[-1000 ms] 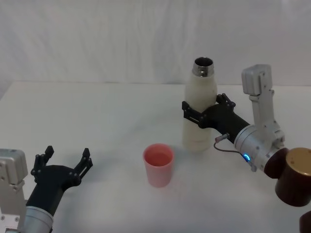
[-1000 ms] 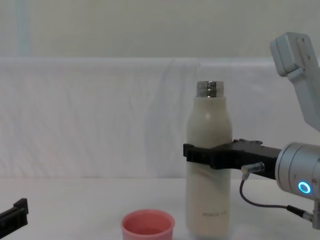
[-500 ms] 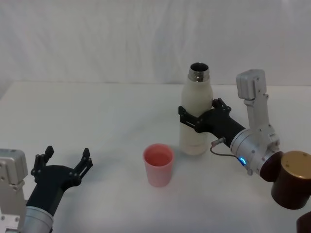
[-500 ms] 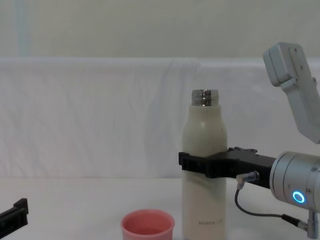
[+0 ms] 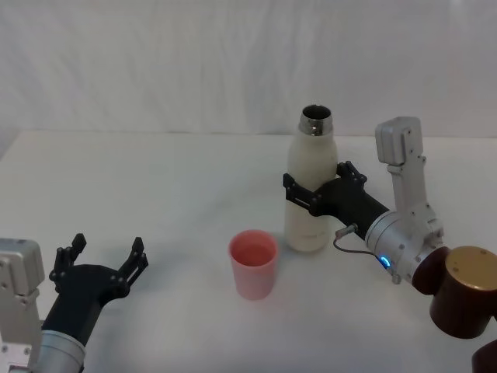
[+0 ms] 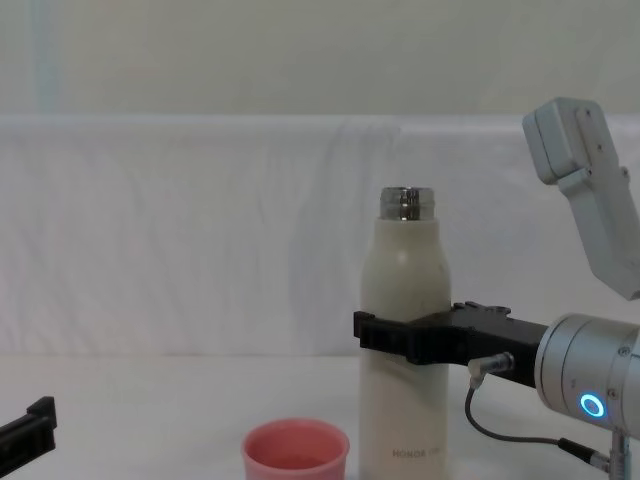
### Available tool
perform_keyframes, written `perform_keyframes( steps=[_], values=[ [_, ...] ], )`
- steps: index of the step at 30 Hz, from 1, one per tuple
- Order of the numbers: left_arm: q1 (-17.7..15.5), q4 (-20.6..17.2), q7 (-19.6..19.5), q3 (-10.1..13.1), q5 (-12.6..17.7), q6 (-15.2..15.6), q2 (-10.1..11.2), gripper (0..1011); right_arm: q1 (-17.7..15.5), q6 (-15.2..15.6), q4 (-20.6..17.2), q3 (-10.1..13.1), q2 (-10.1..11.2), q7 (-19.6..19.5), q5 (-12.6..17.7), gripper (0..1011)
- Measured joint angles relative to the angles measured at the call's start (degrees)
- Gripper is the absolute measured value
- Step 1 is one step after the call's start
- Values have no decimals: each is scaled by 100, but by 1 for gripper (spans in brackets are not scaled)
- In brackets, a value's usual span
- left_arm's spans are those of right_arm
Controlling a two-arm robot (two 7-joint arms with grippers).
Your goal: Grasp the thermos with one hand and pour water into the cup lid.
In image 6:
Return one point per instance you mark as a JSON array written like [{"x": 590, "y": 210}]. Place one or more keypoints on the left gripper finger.
[{"x": 30, "y": 430}]

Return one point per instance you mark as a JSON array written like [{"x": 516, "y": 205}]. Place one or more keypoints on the white table cloth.
[{"x": 150, "y": 400}]

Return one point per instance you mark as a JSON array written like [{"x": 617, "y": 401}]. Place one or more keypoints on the pink plastic cup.
[{"x": 295, "y": 450}]

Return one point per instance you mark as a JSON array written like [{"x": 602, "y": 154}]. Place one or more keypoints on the cream vacuum bottle steel neck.
[{"x": 400, "y": 260}]

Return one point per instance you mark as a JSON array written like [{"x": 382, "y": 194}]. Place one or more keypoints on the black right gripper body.
[{"x": 510, "y": 340}]

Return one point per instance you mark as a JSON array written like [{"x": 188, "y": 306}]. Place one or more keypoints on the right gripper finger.
[
  {"x": 480, "y": 310},
  {"x": 400, "y": 337}
]

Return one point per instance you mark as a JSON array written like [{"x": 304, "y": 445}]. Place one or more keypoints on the white curtain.
[{"x": 200, "y": 225}]

